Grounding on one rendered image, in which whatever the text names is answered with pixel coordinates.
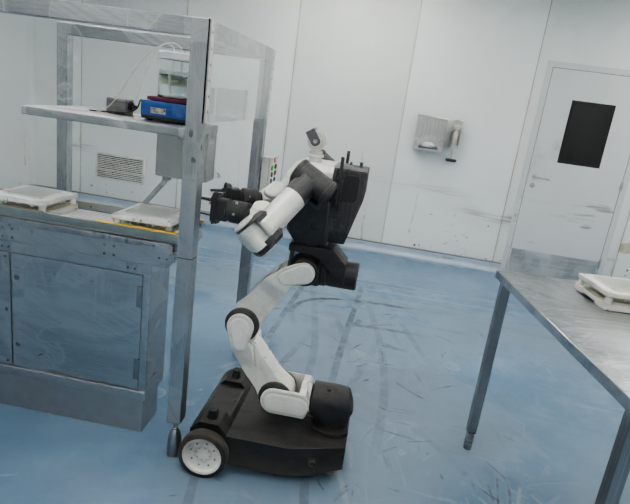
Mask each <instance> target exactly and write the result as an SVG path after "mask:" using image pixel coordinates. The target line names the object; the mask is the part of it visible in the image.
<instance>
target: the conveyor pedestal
mask: <svg viewBox="0 0 630 504"><path fill-rule="evenodd" d="M169 273H170V266H169V267H168V268H162V267H156V266H151V265H145V264H139V263H137V273H133V272H128V271H126V262H123V261H122V260H116V259H110V258H104V257H98V256H93V255H87V254H81V253H75V252H69V251H64V250H58V249H52V248H46V247H40V246H35V245H29V244H23V243H17V242H11V251H7V250H2V249H0V403H2V404H7V405H12V406H16V407H21V408H26V409H31V410H36V411H41V412H46V413H50V414H55V415H60V416H65V417H70V418H75V419H80V420H85V421H89V422H94V423H99V424H104V425H109V426H114V427H119V428H123V429H128V430H133V431H138V432H142V430H143V429H144V428H145V426H146V425H147V424H148V423H149V421H150V420H151V419H152V418H153V416H154V415H155V414H156V410H157V393H158V385H159V383H160V382H161V381H162V380H163V375H164V356H165V339H166V323H167V306H168V289H169Z"/></svg>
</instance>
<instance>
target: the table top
mask: <svg viewBox="0 0 630 504"><path fill-rule="evenodd" d="M495 277H496V278H497V279H498V280H499V281H500V282H501V283H502V285H503V286H504V287H505V288H506V289H507V290H508V291H509V292H510V293H511V294H512V295H513V296H514V297H515V298H516V299H517V300H518V301H519V302H520V303H521V304H522V305H523V306H524V307H525V308H526V309H527V310H528V311H529V312H530V313H531V314H532V315H533V316H534V317H535V318H536V319H537V320H538V321H539V322H540V323H541V324H542V325H543V326H544V327H545V328H546V329H547V330H548V331H549V332H550V333H551V334H552V335H553V336H554V337H555V338H556V339H557V340H558V341H559V342H560V344H561V345H562V346H563V347H564V348H565V349H566V350H567V351H568V352H569V353H570V354H571V355H572V356H573V357H574V358H575V359H576V360H577V361H578V362H579V363H580V364H581V365H582V366H583V367H584V368H585V369H586V370H587V371H588V372H589V373H590V374H591V375H592V376H593V377H594V378H595V379H596V380H597V381H598V382H599V383H600V384H601V385H602V386H603V387H604V388H605V389H606V390H607V391H608V392H609V393H610V394H611V395H612V396H613V397H614V398H615V399H616V400H617V401H618V403H619V404H620V405H621V406H622V407H623V408H624V409H625V410H626V411H627V412H628V413H629V414H630V313H623V312H615V311H604V310H602V309H601V308H600V307H599V306H598V305H596V304H595V303H594V302H595V301H594V300H592V299H591V298H590V297H588V296H587V295H584V294H582V293H580V292H579V291H577V290H575V284H576V283H578V281H579V280H572V279H564V278H556V277H548V276H540V275H532V274H524V273H516V272H508V271H501V270H497V271H496V276H495Z"/></svg>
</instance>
